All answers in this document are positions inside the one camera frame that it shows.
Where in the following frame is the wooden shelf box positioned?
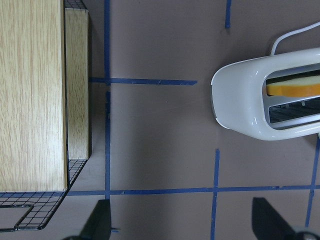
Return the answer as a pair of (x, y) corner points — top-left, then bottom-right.
(0, 0), (90, 192)

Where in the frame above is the yellow bread slice in toaster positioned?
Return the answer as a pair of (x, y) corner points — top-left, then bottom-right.
(266, 75), (320, 98)

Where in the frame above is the white toaster power cord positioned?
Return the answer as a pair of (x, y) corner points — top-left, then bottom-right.
(269, 21), (320, 56)

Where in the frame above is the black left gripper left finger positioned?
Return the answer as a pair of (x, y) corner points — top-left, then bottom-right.
(64, 199), (112, 240)

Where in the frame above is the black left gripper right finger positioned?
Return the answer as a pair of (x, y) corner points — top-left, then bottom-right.
(251, 197), (318, 240)

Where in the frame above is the white two-slot toaster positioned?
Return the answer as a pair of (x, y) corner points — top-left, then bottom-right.
(211, 48), (320, 141)

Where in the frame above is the black wire basket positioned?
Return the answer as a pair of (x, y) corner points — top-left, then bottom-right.
(0, 0), (91, 232)

